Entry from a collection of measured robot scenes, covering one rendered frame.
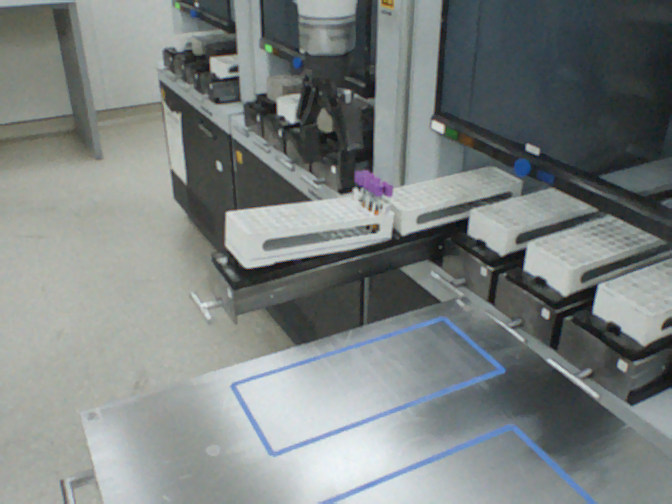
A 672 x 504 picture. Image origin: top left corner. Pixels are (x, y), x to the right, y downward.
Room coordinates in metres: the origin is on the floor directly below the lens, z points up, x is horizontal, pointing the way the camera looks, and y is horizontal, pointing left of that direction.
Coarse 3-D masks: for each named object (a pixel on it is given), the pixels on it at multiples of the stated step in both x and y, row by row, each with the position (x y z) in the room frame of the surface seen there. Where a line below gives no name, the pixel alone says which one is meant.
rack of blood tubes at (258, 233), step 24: (240, 216) 1.06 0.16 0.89; (264, 216) 1.07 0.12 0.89; (288, 216) 1.08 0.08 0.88; (312, 216) 1.08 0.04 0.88; (336, 216) 1.09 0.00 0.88; (360, 216) 1.11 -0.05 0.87; (384, 216) 1.11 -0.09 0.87; (240, 240) 1.00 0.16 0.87; (264, 240) 1.00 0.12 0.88; (288, 240) 1.09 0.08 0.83; (312, 240) 1.10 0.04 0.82; (336, 240) 1.07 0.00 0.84; (360, 240) 1.09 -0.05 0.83; (264, 264) 0.99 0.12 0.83
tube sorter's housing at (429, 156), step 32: (416, 0) 1.41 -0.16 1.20; (416, 32) 1.41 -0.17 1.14; (416, 64) 1.40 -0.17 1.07; (416, 96) 1.39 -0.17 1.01; (416, 128) 1.39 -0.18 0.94; (416, 160) 1.38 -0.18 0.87; (448, 160) 1.34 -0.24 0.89; (480, 160) 1.38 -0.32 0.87; (384, 288) 1.31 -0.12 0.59; (416, 288) 1.21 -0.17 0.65; (544, 352) 0.89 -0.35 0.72; (640, 416) 0.73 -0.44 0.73
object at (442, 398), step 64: (384, 320) 0.84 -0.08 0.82; (448, 320) 0.84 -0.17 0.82; (192, 384) 0.70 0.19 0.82; (256, 384) 0.70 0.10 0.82; (320, 384) 0.70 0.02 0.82; (384, 384) 0.70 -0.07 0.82; (448, 384) 0.70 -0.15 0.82; (512, 384) 0.70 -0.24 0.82; (576, 384) 0.70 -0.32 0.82; (128, 448) 0.58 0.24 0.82; (192, 448) 0.58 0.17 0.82; (256, 448) 0.58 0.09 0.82; (320, 448) 0.58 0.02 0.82; (384, 448) 0.58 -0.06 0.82; (448, 448) 0.58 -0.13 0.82; (512, 448) 0.58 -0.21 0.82; (576, 448) 0.58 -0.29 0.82; (640, 448) 0.58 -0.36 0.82
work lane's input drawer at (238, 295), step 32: (448, 224) 1.18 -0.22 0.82; (224, 256) 1.05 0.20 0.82; (320, 256) 1.07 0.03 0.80; (352, 256) 1.07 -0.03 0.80; (384, 256) 1.09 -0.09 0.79; (416, 256) 1.13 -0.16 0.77; (224, 288) 0.99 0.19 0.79; (256, 288) 0.97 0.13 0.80; (288, 288) 1.00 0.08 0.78; (320, 288) 1.03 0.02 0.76
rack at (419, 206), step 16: (464, 176) 1.31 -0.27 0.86; (480, 176) 1.31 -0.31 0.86; (496, 176) 1.31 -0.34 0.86; (512, 176) 1.31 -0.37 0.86; (400, 192) 1.22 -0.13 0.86; (416, 192) 1.24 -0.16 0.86; (432, 192) 1.23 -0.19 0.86; (448, 192) 1.23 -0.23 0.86; (464, 192) 1.22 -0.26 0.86; (480, 192) 1.22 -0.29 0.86; (496, 192) 1.24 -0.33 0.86; (512, 192) 1.26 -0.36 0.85; (400, 208) 1.15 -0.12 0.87; (416, 208) 1.15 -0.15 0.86; (432, 208) 1.17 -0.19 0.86; (448, 208) 1.27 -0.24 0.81; (464, 208) 1.26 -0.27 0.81; (400, 224) 1.14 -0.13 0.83; (416, 224) 1.15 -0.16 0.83; (432, 224) 1.17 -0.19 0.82
